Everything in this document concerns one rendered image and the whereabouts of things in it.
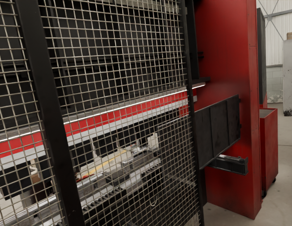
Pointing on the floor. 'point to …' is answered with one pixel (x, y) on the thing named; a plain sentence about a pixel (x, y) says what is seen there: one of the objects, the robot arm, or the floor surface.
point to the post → (48, 109)
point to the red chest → (268, 147)
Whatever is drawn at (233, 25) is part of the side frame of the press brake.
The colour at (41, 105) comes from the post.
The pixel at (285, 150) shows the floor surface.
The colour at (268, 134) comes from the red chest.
